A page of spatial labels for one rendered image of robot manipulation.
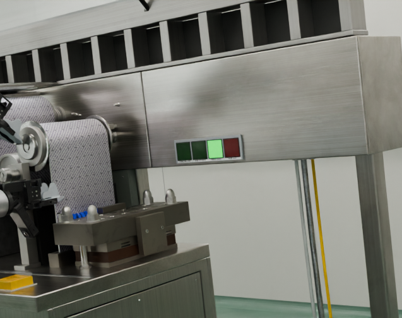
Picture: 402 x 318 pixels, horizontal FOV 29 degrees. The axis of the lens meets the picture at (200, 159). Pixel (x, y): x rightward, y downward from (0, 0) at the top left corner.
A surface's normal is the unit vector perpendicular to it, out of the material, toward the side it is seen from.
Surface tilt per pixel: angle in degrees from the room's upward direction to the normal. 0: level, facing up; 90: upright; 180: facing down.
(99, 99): 90
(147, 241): 90
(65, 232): 90
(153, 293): 90
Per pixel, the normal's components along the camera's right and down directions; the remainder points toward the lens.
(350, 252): -0.63, 0.11
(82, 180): 0.77, -0.04
